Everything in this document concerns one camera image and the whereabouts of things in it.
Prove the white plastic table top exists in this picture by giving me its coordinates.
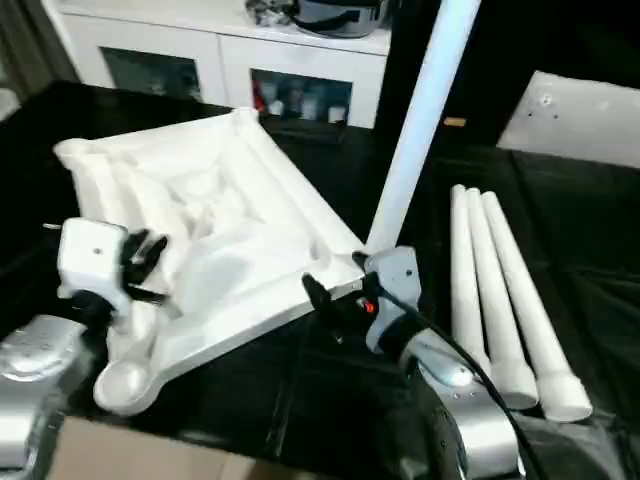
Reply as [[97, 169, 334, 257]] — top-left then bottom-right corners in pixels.
[[52, 107, 370, 417]]

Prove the white table leg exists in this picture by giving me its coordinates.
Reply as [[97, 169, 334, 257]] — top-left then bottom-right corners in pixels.
[[449, 183, 496, 381], [480, 191, 595, 423], [466, 187, 542, 410], [366, 0, 482, 252]]

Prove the black cabinet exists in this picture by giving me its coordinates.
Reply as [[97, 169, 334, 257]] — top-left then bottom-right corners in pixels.
[[378, 0, 534, 147]]

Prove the white glass-door cabinet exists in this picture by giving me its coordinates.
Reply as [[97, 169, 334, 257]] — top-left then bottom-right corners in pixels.
[[49, 0, 392, 130]]

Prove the grey-brown curtain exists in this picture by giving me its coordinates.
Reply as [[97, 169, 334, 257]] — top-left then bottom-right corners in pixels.
[[0, 0, 76, 119]]

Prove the white chair back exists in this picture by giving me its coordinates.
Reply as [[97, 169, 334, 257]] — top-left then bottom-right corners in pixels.
[[496, 70, 640, 170]]

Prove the black tangled bundle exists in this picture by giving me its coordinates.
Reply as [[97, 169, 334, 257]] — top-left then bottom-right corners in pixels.
[[243, 0, 297, 27]]

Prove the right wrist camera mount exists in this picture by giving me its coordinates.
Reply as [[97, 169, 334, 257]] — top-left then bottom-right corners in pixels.
[[363, 245, 422, 355]]

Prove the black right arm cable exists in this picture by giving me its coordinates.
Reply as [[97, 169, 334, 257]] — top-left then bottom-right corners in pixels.
[[379, 284, 549, 480]]

